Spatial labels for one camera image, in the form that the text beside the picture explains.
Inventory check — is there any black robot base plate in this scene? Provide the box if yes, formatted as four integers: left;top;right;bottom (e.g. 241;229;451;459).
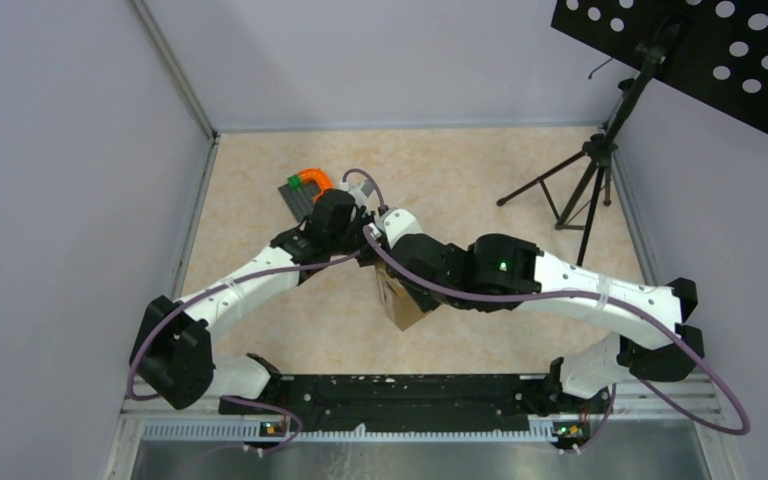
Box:
218;372;614;435

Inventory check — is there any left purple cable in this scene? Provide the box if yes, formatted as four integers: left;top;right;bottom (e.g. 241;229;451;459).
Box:
125;167;387;402

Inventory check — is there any purple cable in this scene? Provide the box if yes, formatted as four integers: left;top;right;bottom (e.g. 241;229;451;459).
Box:
362;225;752;452
125;167;387;402

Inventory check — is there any black tripod stand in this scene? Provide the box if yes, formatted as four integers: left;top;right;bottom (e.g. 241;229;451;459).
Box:
496;23;682;266

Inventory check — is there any black perforated stand tray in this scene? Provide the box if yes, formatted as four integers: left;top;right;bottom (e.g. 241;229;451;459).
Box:
551;1;768;134

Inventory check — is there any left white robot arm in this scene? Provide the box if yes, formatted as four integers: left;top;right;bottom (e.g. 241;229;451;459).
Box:
126;187;375;410

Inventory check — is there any grey slotted cable duct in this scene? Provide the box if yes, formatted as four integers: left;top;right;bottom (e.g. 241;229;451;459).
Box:
142;420;558;443

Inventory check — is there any brown cardboard express box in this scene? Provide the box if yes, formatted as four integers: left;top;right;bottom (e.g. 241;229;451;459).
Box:
374;261;428;331

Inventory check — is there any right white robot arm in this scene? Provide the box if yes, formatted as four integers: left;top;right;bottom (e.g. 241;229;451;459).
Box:
370;233;705;412

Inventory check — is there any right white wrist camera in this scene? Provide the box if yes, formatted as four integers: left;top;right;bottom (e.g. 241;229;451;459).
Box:
376;208;423;248

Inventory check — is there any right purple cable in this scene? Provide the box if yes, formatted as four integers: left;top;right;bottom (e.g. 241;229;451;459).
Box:
362;225;752;452

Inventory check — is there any aluminium frame rail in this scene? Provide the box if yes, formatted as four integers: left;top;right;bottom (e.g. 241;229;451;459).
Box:
127;0;218;143

